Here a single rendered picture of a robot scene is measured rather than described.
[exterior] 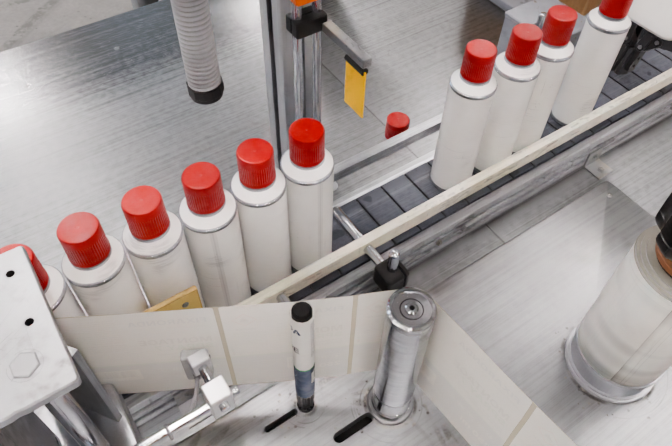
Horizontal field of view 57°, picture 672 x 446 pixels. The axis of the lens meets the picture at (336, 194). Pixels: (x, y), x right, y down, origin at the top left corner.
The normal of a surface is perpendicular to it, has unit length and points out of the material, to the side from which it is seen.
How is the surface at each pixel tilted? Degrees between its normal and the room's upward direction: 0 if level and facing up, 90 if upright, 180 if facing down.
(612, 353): 89
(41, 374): 0
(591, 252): 0
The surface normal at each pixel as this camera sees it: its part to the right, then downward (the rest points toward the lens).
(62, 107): 0.02, -0.64
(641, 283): -0.96, 0.23
